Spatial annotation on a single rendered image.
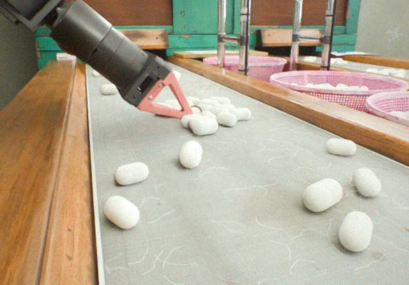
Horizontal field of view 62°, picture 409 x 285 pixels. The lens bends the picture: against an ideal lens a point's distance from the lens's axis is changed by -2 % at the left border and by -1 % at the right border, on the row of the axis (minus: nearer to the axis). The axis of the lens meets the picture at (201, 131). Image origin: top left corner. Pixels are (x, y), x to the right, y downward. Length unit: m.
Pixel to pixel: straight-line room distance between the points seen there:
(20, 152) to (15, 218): 0.12
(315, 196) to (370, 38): 2.76
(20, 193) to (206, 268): 0.14
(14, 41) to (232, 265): 2.02
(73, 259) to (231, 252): 0.09
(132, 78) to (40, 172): 0.18
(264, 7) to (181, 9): 0.36
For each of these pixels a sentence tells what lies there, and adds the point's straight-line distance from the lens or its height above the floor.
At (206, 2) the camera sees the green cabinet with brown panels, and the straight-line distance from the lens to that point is 1.41.
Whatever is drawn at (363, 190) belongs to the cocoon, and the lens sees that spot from 0.31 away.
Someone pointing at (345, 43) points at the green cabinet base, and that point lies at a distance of 1.74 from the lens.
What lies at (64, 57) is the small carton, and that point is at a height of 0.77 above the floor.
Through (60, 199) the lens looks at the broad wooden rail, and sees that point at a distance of 0.26.
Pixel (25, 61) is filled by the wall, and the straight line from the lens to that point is 2.16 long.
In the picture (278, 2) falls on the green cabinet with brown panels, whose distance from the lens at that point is 1.55.
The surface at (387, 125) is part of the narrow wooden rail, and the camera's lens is 0.45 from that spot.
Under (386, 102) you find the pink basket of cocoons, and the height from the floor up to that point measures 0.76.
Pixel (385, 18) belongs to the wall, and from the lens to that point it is 3.09.
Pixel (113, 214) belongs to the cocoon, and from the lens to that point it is 0.25.
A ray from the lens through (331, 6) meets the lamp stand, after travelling 0.97.
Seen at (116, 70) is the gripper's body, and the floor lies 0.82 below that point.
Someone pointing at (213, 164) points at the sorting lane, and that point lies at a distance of 0.35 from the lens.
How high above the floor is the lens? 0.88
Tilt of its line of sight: 17 degrees down
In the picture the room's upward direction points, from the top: straight up
